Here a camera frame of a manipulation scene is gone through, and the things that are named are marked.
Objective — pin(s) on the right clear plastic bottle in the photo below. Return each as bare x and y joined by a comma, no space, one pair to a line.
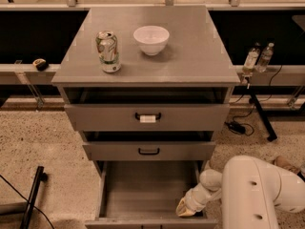
265,58

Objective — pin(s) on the black power adapter with cable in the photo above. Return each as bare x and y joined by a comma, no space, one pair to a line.
237,125

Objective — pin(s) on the left clear plastic bottle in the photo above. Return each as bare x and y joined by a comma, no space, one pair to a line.
251,58

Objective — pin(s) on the white bowl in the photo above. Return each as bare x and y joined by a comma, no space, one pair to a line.
151,39

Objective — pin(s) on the grey drawer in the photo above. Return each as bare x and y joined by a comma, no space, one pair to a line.
147,117
151,150
144,195

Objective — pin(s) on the black frame bar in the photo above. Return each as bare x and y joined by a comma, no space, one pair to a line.
40,175

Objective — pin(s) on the grey drawer cabinet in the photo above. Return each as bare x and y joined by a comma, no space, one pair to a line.
194,67

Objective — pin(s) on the green white soda can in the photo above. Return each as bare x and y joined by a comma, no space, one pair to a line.
106,44

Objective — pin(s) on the tan sneaker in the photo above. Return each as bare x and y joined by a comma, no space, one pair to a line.
282,162

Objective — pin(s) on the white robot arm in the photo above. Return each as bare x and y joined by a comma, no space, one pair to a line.
251,190

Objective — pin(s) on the black stand leg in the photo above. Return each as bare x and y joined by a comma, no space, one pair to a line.
272,135

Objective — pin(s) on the small black yellow object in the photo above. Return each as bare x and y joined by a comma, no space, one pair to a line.
40,64

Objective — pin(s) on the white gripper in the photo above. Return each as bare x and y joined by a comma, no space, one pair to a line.
193,201

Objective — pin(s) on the clear plastic bottle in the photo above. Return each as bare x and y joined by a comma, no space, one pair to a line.
251,58
265,58

